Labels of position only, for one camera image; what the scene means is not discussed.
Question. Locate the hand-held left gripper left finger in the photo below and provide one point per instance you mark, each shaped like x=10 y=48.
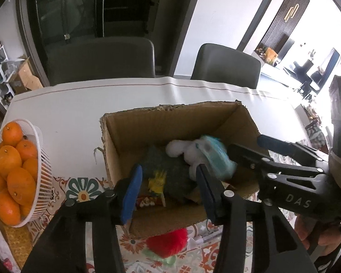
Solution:
x=132 y=193

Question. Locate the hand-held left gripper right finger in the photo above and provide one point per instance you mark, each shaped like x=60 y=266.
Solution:
x=204 y=193

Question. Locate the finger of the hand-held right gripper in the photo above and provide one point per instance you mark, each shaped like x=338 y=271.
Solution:
x=275 y=142
x=247 y=156

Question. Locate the red patterned small packet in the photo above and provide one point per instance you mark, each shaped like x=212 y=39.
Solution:
x=146 y=202

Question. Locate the blue tissue packet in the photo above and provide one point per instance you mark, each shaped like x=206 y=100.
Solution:
x=216 y=156

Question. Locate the dark green plush toy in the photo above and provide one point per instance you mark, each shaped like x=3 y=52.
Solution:
x=176 y=179

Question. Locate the white plush toy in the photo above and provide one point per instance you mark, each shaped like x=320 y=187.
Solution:
x=177 y=148

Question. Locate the brown cardboard box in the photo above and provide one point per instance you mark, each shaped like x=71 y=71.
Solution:
x=164 y=122

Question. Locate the person's right hand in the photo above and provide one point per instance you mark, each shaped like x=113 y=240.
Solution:
x=309 y=233

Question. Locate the chair with patterned cushion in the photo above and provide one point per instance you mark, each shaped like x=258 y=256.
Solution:
x=315 y=132

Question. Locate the small grey tube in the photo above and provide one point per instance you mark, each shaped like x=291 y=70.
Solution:
x=207 y=237

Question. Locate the red plush toy green leaves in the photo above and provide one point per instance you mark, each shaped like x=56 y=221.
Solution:
x=167 y=241

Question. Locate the white television cabinet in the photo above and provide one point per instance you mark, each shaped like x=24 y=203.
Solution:
x=278 y=74

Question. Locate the yellow gift bags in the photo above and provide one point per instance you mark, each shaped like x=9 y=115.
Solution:
x=270 y=54

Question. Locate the white slatted fruit basket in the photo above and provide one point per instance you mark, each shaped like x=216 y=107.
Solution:
x=44 y=176

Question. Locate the dark grey dining chair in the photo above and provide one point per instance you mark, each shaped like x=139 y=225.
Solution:
x=102 y=59
x=227 y=65

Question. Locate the pile of oranges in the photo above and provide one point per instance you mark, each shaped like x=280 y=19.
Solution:
x=17 y=182

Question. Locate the yellow woven tissue box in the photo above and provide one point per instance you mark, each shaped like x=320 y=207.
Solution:
x=17 y=241

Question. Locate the open cardboard carton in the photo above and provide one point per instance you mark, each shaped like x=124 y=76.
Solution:
x=28 y=78

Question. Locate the grey plastic bag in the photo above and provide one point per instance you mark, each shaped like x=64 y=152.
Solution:
x=11 y=66

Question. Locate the dark glass sliding door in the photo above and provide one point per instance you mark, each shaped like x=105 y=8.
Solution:
x=74 y=5

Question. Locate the dark slatted wall cabinet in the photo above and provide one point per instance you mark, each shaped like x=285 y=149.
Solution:
x=287 y=14

